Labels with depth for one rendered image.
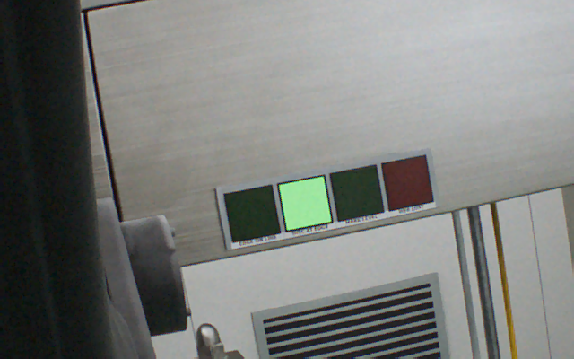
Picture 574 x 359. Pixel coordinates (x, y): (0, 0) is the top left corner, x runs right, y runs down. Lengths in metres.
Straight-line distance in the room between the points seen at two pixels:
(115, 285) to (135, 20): 0.95
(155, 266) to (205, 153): 0.92
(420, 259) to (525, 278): 0.39
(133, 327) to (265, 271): 3.35
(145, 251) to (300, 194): 0.94
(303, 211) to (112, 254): 0.95
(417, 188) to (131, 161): 0.32
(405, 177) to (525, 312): 2.65
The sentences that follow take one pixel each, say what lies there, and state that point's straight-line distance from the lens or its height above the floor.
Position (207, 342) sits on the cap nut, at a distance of 1.29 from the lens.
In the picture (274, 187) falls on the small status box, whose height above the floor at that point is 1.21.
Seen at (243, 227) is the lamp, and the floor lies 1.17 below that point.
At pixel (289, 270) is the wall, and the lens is 3.70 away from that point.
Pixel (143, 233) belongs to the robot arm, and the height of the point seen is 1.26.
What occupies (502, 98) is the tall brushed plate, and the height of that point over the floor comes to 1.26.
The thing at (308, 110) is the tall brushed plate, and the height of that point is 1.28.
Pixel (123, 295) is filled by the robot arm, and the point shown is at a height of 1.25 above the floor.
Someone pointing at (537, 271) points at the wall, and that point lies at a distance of 3.96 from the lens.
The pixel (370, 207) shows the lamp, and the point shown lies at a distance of 1.32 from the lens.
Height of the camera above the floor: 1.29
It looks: 3 degrees down
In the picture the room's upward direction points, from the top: 10 degrees counter-clockwise
